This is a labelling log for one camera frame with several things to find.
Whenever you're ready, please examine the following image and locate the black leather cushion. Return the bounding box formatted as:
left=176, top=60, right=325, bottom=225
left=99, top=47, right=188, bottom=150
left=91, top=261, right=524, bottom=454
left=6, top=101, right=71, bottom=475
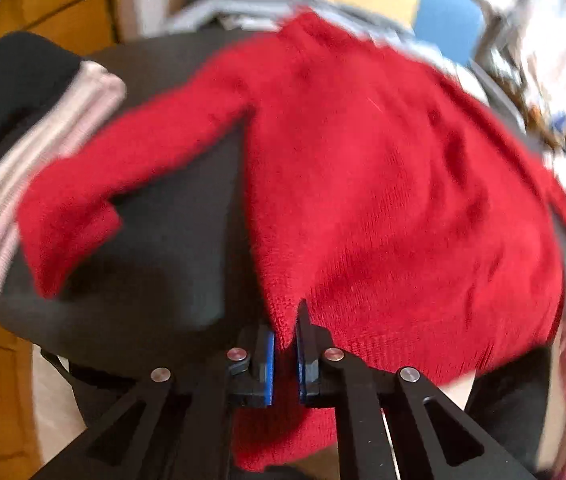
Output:
left=0, top=29, right=566, bottom=480

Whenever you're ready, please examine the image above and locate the grey yellow blue chair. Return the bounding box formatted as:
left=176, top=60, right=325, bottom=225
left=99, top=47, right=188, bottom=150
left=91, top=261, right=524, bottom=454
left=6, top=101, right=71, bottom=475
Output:
left=164, top=0, right=524, bottom=128

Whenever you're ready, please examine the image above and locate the folded black garment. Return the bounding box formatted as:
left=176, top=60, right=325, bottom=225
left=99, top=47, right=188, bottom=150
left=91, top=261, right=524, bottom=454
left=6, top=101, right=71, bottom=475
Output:
left=0, top=32, right=82, bottom=159

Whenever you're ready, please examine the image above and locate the red knit sweater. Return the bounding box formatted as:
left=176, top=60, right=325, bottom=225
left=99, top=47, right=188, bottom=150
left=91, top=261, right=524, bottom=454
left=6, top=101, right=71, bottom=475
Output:
left=17, top=11, right=566, bottom=471

